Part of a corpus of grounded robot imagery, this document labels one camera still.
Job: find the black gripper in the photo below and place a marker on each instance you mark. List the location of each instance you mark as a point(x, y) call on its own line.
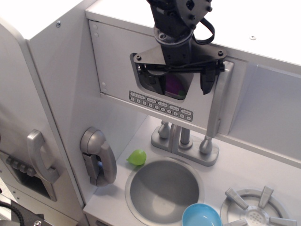
point(153, 64)

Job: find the white microwave door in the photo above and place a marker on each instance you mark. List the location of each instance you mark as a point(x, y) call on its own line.
point(152, 94)

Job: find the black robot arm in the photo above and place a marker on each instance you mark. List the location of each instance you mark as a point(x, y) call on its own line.
point(184, 37)

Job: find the purple toy eggplant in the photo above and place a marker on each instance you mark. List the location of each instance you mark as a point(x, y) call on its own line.
point(174, 87)

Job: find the grey toy faucet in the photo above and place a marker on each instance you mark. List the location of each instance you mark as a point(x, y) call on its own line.
point(179, 141)

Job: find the green toy pear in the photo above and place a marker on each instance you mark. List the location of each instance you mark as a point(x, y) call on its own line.
point(137, 157)

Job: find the white toy kitchen cabinet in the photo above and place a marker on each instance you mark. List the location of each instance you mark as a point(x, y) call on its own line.
point(85, 69)

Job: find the grey toy sink bowl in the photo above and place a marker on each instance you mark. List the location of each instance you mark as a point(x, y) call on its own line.
point(159, 192)

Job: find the blue plastic bowl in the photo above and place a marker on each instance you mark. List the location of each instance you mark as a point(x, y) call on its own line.
point(200, 214)

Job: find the grey toy stove burner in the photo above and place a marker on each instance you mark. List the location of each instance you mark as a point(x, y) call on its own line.
point(252, 207)

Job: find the grey ice dispenser panel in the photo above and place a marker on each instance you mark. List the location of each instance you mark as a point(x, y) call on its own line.
point(28, 177)

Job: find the black base with screw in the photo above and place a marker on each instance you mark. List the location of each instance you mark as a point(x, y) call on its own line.
point(19, 217)

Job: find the grey fridge door handle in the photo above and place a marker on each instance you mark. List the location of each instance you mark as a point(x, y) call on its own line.
point(35, 142)

